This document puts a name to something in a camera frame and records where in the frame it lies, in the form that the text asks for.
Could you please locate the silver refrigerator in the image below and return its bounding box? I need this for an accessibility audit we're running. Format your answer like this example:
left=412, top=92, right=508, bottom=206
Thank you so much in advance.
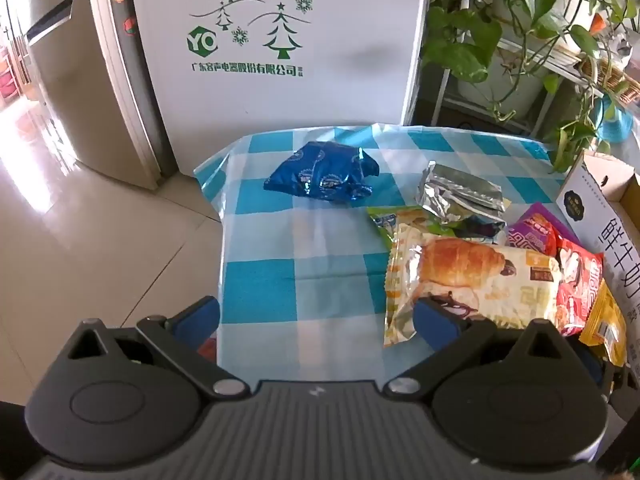
left=0, top=0, right=176, bottom=191

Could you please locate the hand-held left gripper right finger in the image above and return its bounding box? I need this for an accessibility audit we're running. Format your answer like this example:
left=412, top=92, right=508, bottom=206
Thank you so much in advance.
left=382, top=296, right=572, bottom=402

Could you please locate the green snack packet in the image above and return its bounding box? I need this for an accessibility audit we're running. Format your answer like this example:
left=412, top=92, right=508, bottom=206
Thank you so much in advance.
left=367, top=206, right=451, bottom=251

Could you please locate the green pothos plant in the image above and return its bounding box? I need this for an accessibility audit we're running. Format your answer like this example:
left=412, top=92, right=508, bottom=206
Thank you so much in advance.
left=422, top=0, right=640, bottom=176

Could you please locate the croissant bread packet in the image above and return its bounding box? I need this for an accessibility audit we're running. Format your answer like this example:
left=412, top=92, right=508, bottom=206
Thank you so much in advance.
left=382, top=222, right=563, bottom=348

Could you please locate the silver foil snack packet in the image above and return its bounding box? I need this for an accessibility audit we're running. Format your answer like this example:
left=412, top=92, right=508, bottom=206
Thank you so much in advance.
left=416, top=161, right=510, bottom=226

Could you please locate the blue snack packet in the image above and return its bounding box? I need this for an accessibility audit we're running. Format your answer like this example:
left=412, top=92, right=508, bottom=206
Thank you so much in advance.
left=263, top=141, right=381, bottom=204

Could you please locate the blue checkered tablecloth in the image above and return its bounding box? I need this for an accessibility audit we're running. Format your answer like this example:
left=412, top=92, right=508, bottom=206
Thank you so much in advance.
left=192, top=124, right=571, bottom=396

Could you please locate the purple snack packet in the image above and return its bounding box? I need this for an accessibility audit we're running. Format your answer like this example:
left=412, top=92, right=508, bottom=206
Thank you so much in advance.
left=505, top=202, right=576, bottom=258

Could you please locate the yellow snack packet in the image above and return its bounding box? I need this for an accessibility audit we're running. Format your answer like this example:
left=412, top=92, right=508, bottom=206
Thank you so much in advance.
left=580, top=280, right=628, bottom=367

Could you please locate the white wire rack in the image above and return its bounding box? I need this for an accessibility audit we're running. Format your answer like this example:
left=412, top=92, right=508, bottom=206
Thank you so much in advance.
left=434, top=45, right=606, bottom=133

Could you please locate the white freezer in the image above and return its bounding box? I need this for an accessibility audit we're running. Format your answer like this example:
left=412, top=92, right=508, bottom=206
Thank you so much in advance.
left=127, top=0, right=435, bottom=176

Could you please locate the red snack packet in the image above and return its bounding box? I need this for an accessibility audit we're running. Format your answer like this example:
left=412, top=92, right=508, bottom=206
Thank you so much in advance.
left=552, top=237, right=606, bottom=337

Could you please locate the white printed cardboard box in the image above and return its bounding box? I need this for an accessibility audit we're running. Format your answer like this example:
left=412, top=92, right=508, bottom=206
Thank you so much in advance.
left=556, top=152, right=640, bottom=391

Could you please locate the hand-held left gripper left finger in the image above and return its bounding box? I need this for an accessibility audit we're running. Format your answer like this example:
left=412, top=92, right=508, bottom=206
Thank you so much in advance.
left=66, top=296, right=252, bottom=402

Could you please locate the wicker basket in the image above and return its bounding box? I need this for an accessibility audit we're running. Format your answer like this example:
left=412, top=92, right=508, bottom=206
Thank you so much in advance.
left=577, top=55, right=640, bottom=101

